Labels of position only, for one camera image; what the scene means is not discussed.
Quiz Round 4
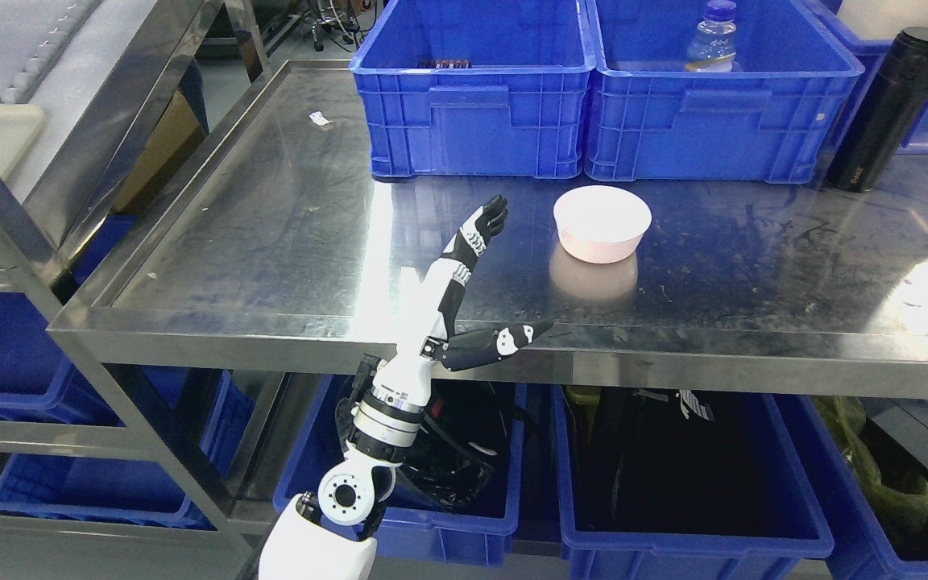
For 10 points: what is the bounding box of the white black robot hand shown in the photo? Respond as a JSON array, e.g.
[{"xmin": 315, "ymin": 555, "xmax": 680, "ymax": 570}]
[{"xmin": 416, "ymin": 195, "xmax": 555, "ymax": 371}]

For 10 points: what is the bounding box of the pink ikea bowl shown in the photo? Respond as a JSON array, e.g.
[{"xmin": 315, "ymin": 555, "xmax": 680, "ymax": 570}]
[{"xmin": 553, "ymin": 184, "xmax": 654, "ymax": 264}]

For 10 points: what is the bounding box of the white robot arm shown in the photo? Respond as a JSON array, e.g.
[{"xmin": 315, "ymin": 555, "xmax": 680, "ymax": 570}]
[{"xmin": 258, "ymin": 355, "xmax": 434, "ymax": 579}]

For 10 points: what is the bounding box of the steel shelf rack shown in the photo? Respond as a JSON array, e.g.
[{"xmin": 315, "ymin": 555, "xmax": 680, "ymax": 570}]
[{"xmin": 0, "ymin": 1, "xmax": 273, "ymax": 554}]

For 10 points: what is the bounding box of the black helmet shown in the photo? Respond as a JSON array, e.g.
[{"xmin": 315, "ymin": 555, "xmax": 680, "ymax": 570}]
[{"xmin": 373, "ymin": 379, "xmax": 516, "ymax": 518}]

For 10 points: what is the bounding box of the blue bin with helmet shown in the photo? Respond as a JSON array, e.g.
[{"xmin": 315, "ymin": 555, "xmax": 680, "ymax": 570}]
[{"xmin": 272, "ymin": 375, "xmax": 527, "ymax": 568}]

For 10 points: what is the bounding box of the steel table cart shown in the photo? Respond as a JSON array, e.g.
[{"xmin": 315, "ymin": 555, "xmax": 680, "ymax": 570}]
[{"xmin": 49, "ymin": 66, "xmax": 928, "ymax": 399}]

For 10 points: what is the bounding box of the black bag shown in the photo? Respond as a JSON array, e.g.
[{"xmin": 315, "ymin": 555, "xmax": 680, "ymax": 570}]
[{"xmin": 565, "ymin": 387, "xmax": 763, "ymax": 532}]

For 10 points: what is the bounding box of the blue bin with black bag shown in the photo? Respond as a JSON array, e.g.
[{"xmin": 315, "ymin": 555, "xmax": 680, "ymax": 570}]
[{"xmin": 551, "ymin": 386, "xmax": 835, "ymax": 579}]

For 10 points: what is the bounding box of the blue crate left on table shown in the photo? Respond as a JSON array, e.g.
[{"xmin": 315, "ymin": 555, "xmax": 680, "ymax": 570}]
[{"xmin": 349, "ymin": 1, "xmax": 595, "ymax": 179}]

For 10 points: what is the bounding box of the blue crate on table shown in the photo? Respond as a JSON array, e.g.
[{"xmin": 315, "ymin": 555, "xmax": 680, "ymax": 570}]
[
  {"xmin": 583, "ymin": 1, "xmax": 864, "ymax": 184},
  {"xmin": 349, "ymin": 1, "xmax": 595, "ymax": 179}
]

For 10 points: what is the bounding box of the white paper scrap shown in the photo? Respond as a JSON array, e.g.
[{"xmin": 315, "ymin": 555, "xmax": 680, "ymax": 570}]
[{"xmin": 309, "ymin": 111, "xmax": 332, "ymax": 127}]

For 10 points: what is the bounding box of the blue crate right on table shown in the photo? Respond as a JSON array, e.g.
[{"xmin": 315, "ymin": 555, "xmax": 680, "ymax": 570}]
[{"xmin": 583, "ymin": 1, "xmax": 864, "ymax": 184}]

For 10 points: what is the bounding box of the blue bin lower left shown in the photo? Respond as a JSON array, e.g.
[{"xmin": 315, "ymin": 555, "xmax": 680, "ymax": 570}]
[{"xmin": 0, "ymin": 367, "xmax": 255, "ymax": 531}]

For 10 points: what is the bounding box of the clear water bottle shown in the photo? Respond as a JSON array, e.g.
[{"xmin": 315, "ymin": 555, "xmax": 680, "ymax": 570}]
[{"xmin": 685, "ymin": 1, "xmax": 738, "ymax": 73}]

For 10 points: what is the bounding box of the yellow green plastic bag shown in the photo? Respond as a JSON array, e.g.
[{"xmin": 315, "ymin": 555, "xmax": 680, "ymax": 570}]
[{"xmin": 809, "ymin": 396, "xmax": 928, "ymax": 545}]

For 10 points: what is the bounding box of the black thermos flask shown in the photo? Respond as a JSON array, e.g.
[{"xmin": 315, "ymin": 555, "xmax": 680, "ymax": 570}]
[{"xmin": 825, "ymin": 27, "xmax": 928, "ymax": 192}]

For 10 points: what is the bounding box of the blue bin lower right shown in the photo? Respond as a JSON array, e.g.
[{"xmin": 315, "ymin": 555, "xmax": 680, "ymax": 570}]
[{"xmin": 776, "ymin": 394, "xmax": 928, "ymax": 579}]

